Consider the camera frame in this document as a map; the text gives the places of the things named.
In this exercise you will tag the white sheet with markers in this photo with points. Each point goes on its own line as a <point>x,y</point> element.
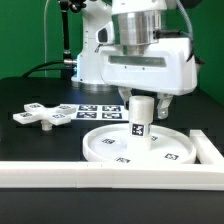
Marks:
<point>99,112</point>

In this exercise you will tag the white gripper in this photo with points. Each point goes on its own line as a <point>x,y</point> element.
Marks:
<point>166,67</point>

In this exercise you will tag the white round table top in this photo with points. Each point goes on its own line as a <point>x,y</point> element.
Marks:
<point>109,144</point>

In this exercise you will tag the white cross-shaped table base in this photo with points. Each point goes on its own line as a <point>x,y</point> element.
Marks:
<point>48,117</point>

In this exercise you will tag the white L-shaped border fence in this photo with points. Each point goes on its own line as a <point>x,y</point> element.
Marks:
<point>29,159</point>

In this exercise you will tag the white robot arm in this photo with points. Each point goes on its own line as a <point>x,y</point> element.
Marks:
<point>138,44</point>

